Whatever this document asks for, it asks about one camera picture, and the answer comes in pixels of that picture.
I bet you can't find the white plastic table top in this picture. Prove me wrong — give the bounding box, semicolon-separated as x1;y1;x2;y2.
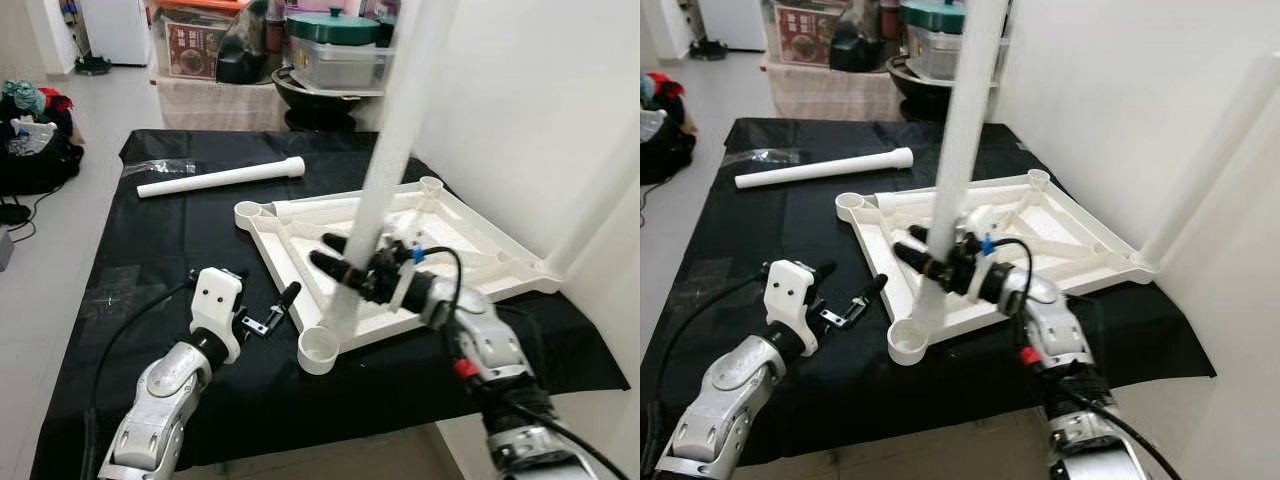
835;170;1157;366
234;177;564;376

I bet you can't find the black plastic sheet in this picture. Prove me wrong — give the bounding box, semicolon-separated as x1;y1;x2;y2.
640;118;1217;468
30;128;631;480

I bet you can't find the clear tape patch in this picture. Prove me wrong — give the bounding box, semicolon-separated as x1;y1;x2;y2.
85;265;176;326
690;258;771;313

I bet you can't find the clear plastic wrap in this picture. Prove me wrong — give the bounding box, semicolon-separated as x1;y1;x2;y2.
722;148;788;167
122;157;193;178

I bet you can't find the black wok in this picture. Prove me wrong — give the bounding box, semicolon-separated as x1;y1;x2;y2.
272;68;386;113
887;55;1001;103

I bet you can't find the beige cloth covered table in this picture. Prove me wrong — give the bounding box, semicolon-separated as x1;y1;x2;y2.
765;62;901;123
155;75;291;131

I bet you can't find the clear plastic container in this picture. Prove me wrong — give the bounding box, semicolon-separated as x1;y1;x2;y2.
905;30;1006;83
293;40;396;93

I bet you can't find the black suitcase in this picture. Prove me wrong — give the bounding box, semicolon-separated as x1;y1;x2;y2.
0;118;86;196
640;108;697;186

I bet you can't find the green lidded pot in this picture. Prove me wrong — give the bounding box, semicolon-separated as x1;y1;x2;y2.
285;8;383;43
900;0;968;36

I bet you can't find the red printed cardboard box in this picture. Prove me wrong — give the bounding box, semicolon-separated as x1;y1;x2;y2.
778;5;846;67
163;18;236;79

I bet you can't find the white cabinet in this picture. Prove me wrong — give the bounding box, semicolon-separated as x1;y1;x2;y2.
80;0;153;66
698;0;771;51

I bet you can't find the orange plastic lid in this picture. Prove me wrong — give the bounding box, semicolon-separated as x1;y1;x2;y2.
155;0;251;13

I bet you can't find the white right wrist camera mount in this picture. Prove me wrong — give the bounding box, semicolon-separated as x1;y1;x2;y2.
385;225;433;311
960;208;1009;301

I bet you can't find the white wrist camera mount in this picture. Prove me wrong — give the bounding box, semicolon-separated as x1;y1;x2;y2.
960;208;1009;301
385;225;433;311
190;267;247;363
765;260;822;353

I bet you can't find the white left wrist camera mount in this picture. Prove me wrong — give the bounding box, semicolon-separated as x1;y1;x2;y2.
190;267;247;363
765;260;822;353

